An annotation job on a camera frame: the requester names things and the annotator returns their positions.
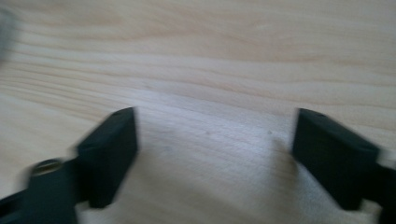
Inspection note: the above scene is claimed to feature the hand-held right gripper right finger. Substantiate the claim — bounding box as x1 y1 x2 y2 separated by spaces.
290 107 381 212

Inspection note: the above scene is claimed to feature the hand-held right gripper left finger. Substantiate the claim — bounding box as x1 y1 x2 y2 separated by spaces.
75 106 139 209

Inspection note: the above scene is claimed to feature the grey blurred object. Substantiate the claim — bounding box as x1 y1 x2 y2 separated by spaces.
0 8 17 63

